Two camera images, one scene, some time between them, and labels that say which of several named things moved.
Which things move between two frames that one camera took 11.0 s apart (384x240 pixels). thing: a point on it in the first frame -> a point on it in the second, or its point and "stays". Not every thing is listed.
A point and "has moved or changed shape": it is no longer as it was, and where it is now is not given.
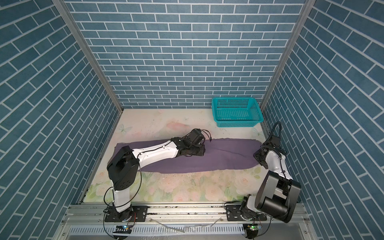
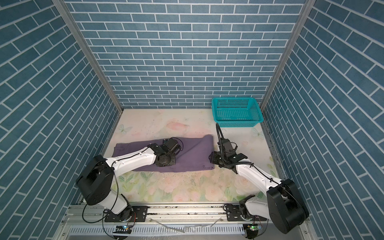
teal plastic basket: (236, 112) stays
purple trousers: (221, 154) has moved or changed shape
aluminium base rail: (88, 221) stays
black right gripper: (258, 155) -> (213, 156)
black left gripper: (202, 151) -> (172, 163)
